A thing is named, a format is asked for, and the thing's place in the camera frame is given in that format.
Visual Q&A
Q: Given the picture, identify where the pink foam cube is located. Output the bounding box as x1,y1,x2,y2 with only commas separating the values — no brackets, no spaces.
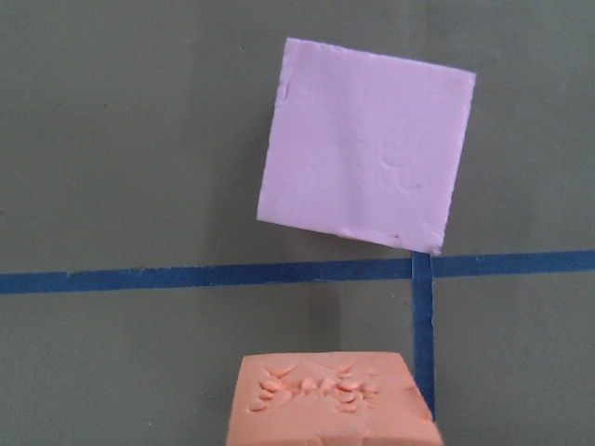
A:
257,38,476,255

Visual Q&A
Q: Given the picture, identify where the orange foam cube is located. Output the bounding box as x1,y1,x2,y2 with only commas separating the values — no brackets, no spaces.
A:
226,351,443,445

